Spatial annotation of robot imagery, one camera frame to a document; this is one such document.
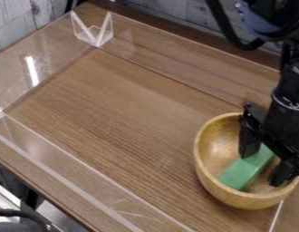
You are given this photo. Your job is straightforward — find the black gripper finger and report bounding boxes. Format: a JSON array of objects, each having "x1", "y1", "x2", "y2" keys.
[
  {"x1": 238, "y1": 125, "x2": 261, "y2": 159},
  {"x1": 269, "y1": 160, "x2": 299, "y2": 187}
]

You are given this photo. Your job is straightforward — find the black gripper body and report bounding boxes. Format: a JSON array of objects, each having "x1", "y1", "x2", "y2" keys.
[{"x1": 240, "y1": 93, "x2": 299, "y2": 162}]

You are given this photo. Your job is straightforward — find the brown wooden bowl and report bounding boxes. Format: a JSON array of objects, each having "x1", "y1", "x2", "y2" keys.
[{"x1": 193, "y1": 112, "x2": 299, "y2": 210}]

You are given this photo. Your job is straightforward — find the green rectangular block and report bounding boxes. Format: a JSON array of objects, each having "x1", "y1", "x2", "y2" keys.
[{"x1": 216, "y1": 144, "x2": 274, "y2": 190}]

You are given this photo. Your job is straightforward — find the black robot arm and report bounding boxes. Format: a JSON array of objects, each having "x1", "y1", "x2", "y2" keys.
[{"x1": 238, "y1": 0, "x2": 299, "y2": 187}]

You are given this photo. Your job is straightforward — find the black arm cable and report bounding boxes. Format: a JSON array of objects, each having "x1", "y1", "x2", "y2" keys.
[{"x1": 204, "y1": 0, "x2": 299, "y2": 52}]

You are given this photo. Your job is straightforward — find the clear acrylic tray wall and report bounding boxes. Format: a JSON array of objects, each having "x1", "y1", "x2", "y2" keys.
[{"x1": 0, "y1": 111, "x2": 194, "y2": 232}]

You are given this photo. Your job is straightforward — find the clear acrylic corner bracket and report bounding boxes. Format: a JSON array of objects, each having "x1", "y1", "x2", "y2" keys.
[{"x1": 70, "y1": 12, "x2": 113, "y2": 47}]

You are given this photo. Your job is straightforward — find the black cable lower left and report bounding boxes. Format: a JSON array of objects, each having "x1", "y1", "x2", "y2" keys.
[{"x1": 0, "y1": 208, "x2": 52, "y2": 232}]

